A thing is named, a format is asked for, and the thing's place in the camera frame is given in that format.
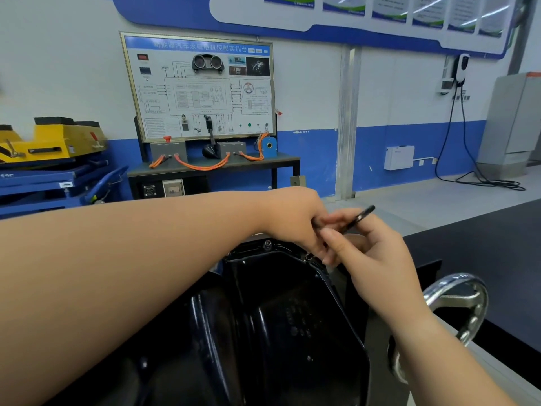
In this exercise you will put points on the person's left hand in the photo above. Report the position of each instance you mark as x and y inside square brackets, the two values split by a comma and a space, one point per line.
[291, 215]

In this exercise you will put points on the person's right hand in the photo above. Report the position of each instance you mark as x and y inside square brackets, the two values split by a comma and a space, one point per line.
[380, 266]

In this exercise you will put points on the person's right thumb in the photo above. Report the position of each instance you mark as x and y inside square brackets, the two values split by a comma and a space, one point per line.
[336, 247]

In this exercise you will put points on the person's left fingers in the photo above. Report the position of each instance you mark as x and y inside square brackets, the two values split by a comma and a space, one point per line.
[312, 240]

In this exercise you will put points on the thin black hand tool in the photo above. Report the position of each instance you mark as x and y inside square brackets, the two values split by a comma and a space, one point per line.
[363, 214]

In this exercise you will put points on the person's right forearm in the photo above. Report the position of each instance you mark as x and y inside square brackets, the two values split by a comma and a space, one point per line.
[443, 363]

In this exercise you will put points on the person's left forearm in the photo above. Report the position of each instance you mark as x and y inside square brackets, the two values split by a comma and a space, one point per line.
[126, 274]

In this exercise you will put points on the black metal oil pan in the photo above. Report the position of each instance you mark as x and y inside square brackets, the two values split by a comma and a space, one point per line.
[279, 325]

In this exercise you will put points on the black metal training stand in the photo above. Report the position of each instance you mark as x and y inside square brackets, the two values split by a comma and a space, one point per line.
[253, 164]

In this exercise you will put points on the blue electric motor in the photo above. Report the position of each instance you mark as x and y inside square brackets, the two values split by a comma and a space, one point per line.
[268, 147]

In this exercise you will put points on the plain grey controller box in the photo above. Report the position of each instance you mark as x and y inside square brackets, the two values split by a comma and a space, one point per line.
[231, 150]

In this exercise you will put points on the black gear shift lever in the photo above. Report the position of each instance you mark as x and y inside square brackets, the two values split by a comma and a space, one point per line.
[210, 147]

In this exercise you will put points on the chrome handwheel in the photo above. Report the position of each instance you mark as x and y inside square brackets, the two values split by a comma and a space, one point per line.
[475, 291]

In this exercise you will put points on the grey panel meter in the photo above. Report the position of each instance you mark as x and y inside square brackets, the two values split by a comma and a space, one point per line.
[173, 188]

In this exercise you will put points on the black round power socket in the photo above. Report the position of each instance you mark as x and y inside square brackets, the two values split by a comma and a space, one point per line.
[151, 191]

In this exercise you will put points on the grey controller box red button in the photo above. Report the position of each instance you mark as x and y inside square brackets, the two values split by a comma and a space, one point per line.
[169, 150]

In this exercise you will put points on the framed wiring diagram training board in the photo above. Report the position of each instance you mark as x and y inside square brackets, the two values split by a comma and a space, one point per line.
[198, 92]

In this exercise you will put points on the black instrument cluster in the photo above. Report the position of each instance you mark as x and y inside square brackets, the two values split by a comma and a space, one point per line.
[207, 63]

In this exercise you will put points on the grey metal cabinet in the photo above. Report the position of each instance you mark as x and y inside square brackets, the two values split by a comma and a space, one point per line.
[509, 118]

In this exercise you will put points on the blue scissor lift table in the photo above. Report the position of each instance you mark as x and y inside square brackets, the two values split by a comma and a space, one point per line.
[50, 181]

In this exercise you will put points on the yellow lifting equipment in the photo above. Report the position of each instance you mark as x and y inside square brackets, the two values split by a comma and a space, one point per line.
[50, 139]

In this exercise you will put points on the small grey switch box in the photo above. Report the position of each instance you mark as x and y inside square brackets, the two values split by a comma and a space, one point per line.
[298, 181]

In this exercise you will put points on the white wall box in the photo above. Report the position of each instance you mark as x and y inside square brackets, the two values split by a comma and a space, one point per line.
[399, 158]

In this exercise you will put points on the silver wall column trim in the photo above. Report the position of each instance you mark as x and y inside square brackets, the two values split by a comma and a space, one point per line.
[348, 122]

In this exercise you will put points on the white wall charger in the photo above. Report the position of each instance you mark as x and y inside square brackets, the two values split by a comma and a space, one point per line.
[458, 71]

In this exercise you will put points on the blue and white wall display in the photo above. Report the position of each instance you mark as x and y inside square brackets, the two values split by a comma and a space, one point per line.
[296, 12]

